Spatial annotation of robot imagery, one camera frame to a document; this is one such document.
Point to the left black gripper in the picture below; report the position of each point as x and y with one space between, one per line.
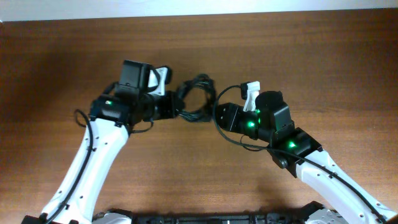
168 106

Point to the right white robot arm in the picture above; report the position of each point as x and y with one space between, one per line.
303 156

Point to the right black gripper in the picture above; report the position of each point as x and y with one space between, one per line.
221 115

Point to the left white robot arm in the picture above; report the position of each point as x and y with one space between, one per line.
139 95

